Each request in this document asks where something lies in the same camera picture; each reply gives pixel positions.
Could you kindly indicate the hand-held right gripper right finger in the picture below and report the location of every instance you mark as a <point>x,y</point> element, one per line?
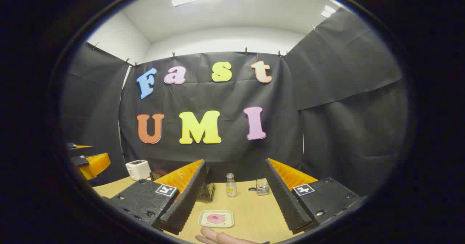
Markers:
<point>283,196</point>

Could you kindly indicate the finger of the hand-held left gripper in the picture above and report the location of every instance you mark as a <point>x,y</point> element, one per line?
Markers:
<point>81,151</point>
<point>96,164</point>

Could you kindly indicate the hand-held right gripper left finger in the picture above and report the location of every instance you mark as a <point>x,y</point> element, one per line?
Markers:
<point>189,196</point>

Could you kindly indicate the white square plate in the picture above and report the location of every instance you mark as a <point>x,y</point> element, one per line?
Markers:
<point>203,220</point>

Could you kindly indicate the pink round food slice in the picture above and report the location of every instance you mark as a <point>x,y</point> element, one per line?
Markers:
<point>216,218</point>

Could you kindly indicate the white toaster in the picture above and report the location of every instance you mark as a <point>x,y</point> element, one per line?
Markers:
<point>138,169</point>

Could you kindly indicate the clear glass bottle yellow label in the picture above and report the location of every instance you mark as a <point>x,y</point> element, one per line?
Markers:
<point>231,187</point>

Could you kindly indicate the black backdrop cloth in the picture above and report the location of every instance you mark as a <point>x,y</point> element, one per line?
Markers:
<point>225,98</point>

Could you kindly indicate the small ceiling light panel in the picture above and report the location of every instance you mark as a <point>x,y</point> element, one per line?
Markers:
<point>328,11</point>

